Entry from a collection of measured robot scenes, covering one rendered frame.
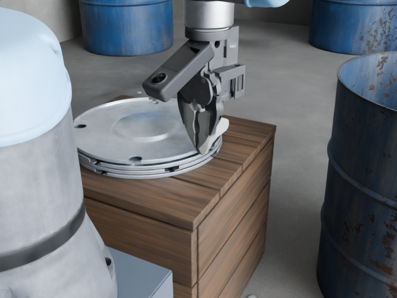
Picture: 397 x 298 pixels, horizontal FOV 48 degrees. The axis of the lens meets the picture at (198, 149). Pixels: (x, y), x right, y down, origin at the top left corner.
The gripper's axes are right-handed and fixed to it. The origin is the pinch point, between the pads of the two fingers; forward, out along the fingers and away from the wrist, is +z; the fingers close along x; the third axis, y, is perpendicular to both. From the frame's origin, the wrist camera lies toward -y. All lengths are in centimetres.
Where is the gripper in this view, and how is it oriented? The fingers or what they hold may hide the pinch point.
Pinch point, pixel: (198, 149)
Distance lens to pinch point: 74.6
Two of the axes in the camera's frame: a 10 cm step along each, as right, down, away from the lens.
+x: -7.1, -3.3, 6.3
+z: 0.0, 8.9, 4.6
